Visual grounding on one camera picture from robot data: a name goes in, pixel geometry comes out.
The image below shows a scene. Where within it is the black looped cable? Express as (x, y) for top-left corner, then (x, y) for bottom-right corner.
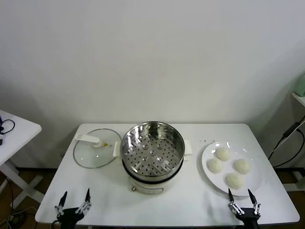
(0, 119), (15, 135)

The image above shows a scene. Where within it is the white steamed baozi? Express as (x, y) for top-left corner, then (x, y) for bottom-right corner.
(233, 158), (252, 174)
(216, 147), (233, 162)
(225, 173), (245, 190)
(206, 158), (224, 173)

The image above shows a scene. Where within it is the white side table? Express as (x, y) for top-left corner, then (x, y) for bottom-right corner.
(0, 109), (46, 209)

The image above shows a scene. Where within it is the white electric cooking pot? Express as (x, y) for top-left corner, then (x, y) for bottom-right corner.
(114, 152), (193, 195)

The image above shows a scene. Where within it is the white round plate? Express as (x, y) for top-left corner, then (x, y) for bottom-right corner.
(201, 141), (263, 197)

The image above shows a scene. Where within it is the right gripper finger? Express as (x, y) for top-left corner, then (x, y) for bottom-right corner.
(248, 188), (262, 215)
(228, 188), (245, 215)

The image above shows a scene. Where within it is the stainless steel steamer basket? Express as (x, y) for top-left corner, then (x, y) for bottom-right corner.
(113, 121), (193, 179)

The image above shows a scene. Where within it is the white floor cable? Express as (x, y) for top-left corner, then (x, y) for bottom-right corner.
(7, 206), (38, 229)

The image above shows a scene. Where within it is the pale green container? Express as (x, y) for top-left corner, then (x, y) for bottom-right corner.
(295, 73), (305, 96)

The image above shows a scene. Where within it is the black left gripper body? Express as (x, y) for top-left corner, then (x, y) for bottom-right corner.
(58, 208), (84, 229)

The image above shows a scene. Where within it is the black floor cable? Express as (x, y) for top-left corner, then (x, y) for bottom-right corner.
(4, 176), (15, 208)

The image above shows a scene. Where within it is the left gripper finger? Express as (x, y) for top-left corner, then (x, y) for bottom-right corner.
(75, 188), (92, 214)
(54, 191), (68, 217)

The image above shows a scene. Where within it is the white shelf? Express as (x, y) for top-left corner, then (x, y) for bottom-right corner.
(292, 92), (305, 107)

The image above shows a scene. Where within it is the glass lid white handle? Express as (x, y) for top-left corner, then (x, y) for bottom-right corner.
(73, 128), (122, 169)

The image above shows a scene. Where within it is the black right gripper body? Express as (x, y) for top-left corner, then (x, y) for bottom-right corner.
(235, 208), (261, 229)

